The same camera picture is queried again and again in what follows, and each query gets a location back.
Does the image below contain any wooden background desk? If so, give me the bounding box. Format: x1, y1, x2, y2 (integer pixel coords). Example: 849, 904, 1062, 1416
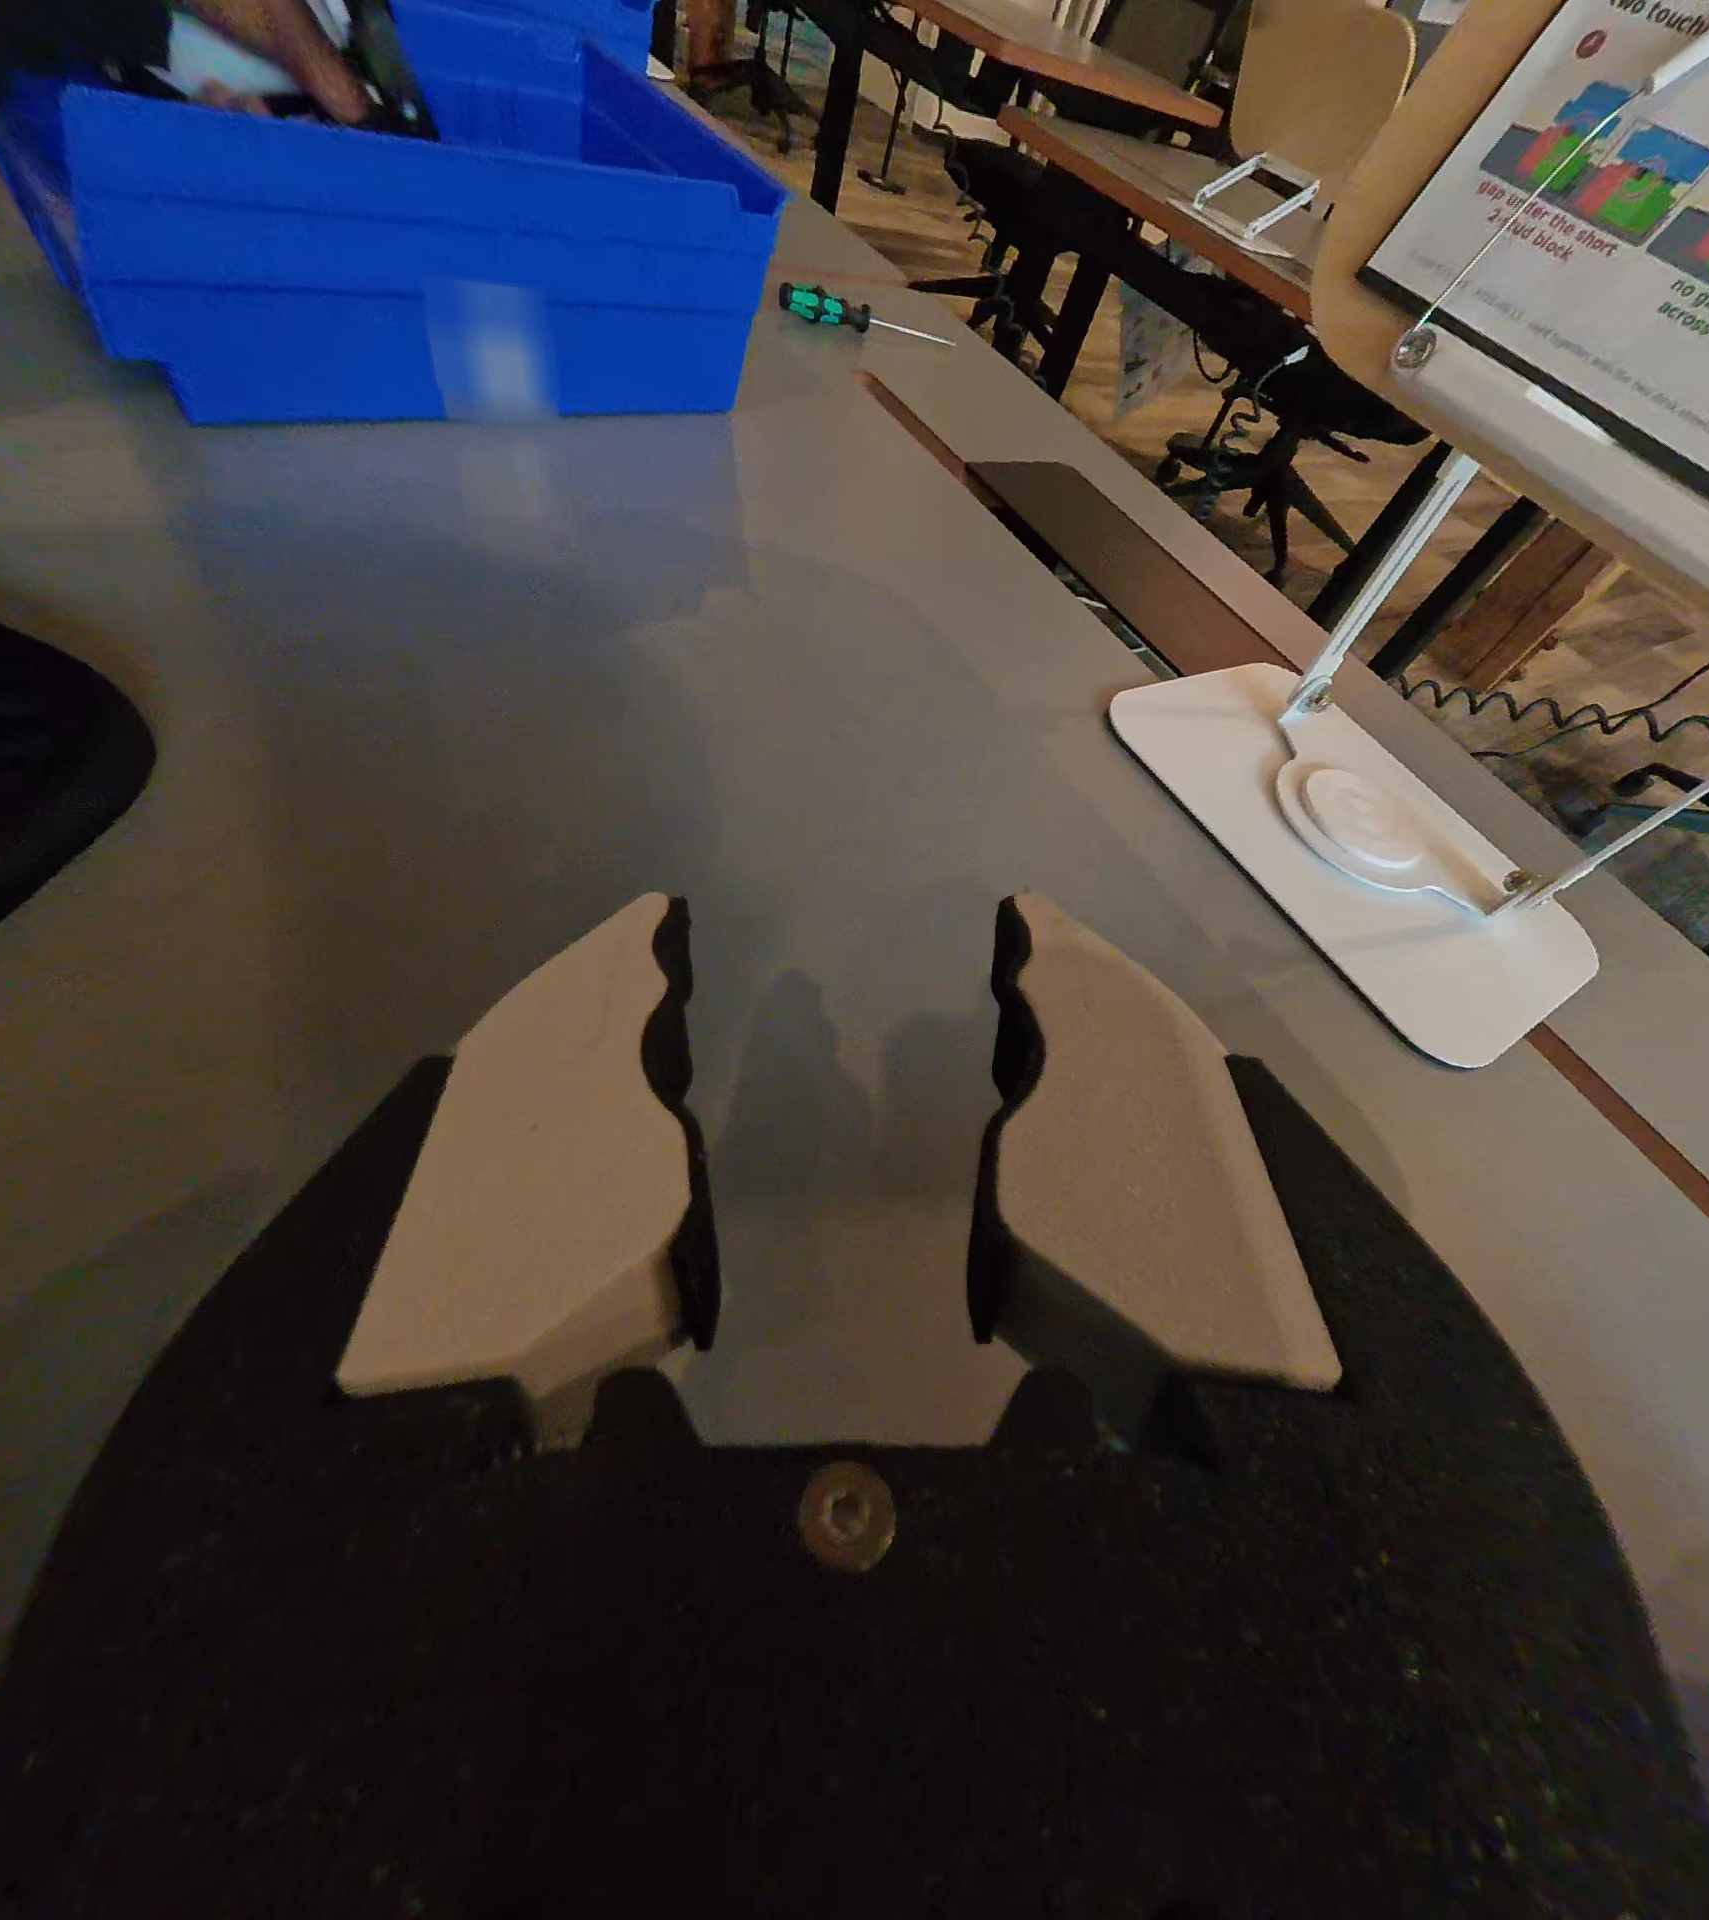
998, 106, 1402, 407
879, 0, 1234, 218

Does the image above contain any person's left hand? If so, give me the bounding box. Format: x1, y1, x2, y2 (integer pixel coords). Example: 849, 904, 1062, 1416
174, 0, 378, 128

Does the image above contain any person's left forearm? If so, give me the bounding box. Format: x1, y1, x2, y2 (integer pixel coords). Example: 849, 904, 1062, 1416
0, 0, 186, 157

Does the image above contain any printed instruction sheet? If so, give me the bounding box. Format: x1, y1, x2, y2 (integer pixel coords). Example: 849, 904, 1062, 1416
1363, 0, 1709, 548

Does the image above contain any green-handled screwdriver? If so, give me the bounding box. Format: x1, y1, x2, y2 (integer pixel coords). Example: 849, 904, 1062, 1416
773, 279, 965, 349

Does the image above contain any wooden desk leg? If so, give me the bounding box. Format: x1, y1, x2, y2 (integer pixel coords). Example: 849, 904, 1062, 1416
1419, 516, 1613, 697

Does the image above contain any clear acrylic stand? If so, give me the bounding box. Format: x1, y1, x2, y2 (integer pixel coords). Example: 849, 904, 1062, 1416
1189, 149, 1339, 247

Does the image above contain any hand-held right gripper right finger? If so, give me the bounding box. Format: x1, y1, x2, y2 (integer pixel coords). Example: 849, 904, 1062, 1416
968, 893, 1348, 1393

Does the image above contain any blue bin with white label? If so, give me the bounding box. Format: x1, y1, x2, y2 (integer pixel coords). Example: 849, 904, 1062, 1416
0, 0, 791, 432

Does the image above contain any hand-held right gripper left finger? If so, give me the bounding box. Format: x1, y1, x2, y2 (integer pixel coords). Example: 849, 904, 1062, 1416
337, 893, 725, 1406

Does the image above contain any beige chair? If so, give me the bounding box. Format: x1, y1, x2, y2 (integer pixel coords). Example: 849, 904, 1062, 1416
1227, 0, 1421, 187

